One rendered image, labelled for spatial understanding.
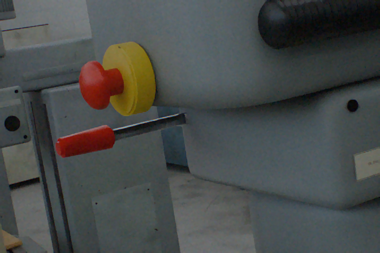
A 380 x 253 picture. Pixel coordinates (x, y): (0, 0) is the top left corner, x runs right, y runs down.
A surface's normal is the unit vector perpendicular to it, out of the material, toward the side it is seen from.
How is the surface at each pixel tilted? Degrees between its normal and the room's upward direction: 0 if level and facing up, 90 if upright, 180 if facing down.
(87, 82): 88
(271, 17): 90
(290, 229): 90
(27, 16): 90
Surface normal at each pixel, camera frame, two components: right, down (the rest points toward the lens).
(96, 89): -0.41, 0.25
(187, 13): -0.66, 0.22
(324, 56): 0.51, 0.06
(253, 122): -0.84, 0.22
